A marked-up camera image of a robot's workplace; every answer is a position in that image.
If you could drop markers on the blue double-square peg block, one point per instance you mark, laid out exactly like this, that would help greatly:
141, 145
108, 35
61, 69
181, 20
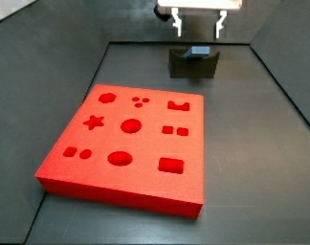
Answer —
196, 52

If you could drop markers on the red foam shape board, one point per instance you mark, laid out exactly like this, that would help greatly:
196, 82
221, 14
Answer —
131, 151

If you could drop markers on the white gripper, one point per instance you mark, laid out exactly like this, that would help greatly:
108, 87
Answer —
199, 5

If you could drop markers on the dark curved holder stand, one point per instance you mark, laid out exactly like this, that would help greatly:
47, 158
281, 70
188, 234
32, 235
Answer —
192, 67

